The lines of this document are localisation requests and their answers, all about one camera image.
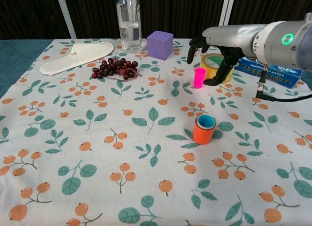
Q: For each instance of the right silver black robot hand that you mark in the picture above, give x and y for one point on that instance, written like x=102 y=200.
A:
x=231 y=37

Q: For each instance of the pink plastic cup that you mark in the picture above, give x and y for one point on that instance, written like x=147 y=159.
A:
x=199 y=78

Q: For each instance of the light blue plastic cup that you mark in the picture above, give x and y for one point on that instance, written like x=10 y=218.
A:
x=206 y=121

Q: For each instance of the yellow plastic cup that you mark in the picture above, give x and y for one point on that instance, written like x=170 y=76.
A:
x=198 y=125

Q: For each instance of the yellow packing tape roll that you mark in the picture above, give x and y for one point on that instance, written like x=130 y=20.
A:
x=212 y=62

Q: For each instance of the blue cookie box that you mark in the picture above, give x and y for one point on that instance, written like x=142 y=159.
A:
x=280 y=76

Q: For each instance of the purple foam cube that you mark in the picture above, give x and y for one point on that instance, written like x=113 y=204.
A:
x=159 y=45

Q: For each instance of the clear plastic water bottle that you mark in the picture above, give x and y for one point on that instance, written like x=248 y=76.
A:
x=129 y=28

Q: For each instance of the orange plastic cup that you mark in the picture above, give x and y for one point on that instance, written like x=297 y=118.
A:
x=202 y=137

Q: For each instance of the dark red grape bunch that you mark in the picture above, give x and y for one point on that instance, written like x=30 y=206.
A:
x=114 y=67

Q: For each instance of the white disposable slipper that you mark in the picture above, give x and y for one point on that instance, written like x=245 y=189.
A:
x=80 y=56

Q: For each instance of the floral print tablecloth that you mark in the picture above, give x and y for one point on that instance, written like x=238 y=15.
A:
x=97 y=138

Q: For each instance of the teal table cover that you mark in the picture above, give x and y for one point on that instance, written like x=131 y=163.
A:
x=14 y=55

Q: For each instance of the white screen frame post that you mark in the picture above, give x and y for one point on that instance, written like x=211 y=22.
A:
x=225 y=9
x=66 y=16

